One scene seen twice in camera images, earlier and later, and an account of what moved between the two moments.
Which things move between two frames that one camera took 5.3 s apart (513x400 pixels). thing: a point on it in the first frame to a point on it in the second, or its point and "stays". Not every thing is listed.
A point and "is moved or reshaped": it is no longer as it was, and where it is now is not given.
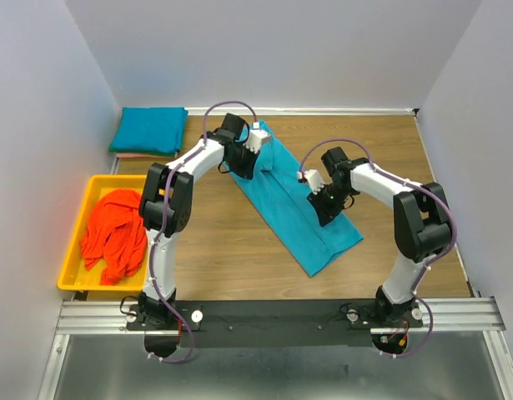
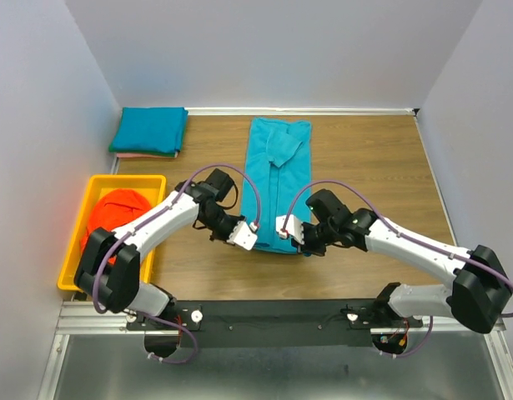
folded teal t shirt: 162,128 stays
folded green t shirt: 149,152 stays
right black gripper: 324,212 to 307,247
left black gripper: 247,170 to 225,237
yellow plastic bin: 74,275 stays
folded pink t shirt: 144,155 stays
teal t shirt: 284,200 is moved or reshaped
